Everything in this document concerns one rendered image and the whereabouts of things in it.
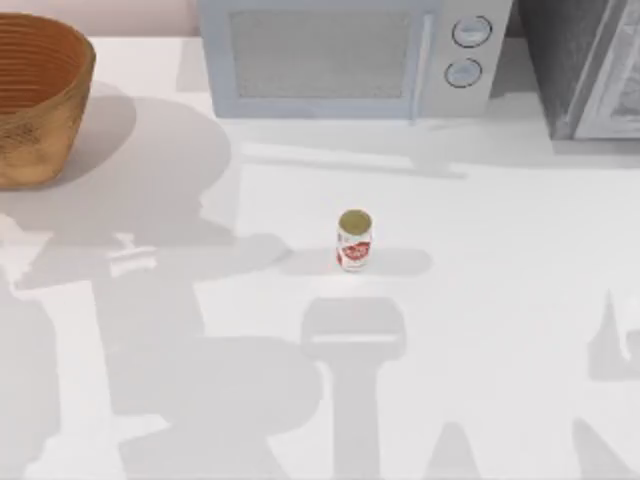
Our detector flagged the red and white can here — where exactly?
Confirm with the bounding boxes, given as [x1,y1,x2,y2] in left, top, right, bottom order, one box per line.
[335,209,375,274]

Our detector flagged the microwave door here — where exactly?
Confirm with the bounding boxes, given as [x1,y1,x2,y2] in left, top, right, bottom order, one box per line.
[195,0,441,121]

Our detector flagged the round microwave knob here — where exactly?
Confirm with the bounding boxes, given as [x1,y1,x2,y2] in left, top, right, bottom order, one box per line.
[443,57,484,90]
[451,14,494,50]

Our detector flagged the pale microwave oven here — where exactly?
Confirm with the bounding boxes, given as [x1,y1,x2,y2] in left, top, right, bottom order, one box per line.
[195,0,516,121]

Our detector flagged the brown woven basket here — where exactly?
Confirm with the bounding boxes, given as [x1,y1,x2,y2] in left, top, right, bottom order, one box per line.
[0,13,97,191]

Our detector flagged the microwave door handle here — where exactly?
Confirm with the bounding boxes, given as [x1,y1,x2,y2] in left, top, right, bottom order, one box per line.
[409,13,435,126]

